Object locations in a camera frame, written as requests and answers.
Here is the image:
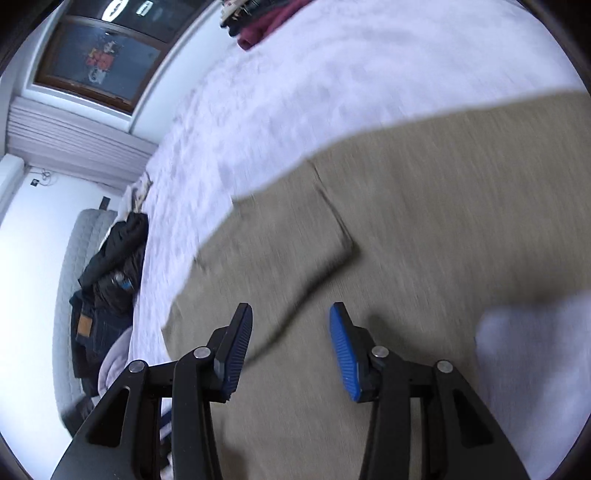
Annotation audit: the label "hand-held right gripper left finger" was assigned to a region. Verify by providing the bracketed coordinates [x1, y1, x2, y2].
[50, 303, 254, 480]

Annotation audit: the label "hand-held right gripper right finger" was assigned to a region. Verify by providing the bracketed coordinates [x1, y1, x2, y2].
[329, 302, 532, 480]

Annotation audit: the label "beige knitted towel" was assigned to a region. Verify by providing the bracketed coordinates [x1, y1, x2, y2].
[161, 90, 591, 480]

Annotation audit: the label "pile of dark clothes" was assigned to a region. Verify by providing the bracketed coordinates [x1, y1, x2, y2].
[219, 0, 278, 38]

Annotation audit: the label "dark blue jeans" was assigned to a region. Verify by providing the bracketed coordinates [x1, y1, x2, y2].
[69, 290, 134, 393]

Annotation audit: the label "black jacket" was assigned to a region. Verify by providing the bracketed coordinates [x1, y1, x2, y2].
[78, 211, 149, 315]

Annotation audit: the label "grey quilted headboard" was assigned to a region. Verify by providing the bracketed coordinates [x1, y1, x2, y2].
[52, 209, 120, 424]

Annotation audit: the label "lavender fleece blanket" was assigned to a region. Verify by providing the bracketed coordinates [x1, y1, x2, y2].
[98, 0, 591, 480]

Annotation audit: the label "pleated window blind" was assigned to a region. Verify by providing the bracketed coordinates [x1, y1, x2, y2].
[6, 96, 158, 189]

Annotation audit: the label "maroon garment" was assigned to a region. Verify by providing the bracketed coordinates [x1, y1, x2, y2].
[237, 0, 309, 51]

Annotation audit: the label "dark window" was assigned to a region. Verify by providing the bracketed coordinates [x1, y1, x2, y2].
[33, 0, 222, 116]

